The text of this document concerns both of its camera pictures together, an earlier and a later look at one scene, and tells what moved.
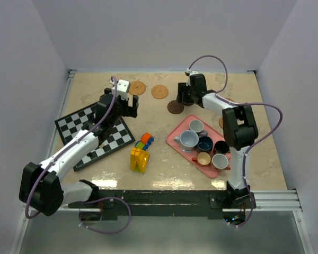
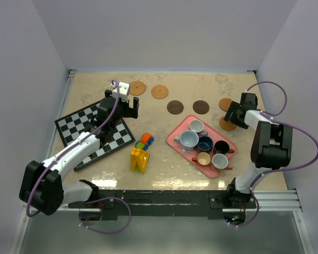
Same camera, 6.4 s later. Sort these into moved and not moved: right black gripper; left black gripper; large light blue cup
Moved: right black gripper
Not moved: large light blue cup; left black gripper
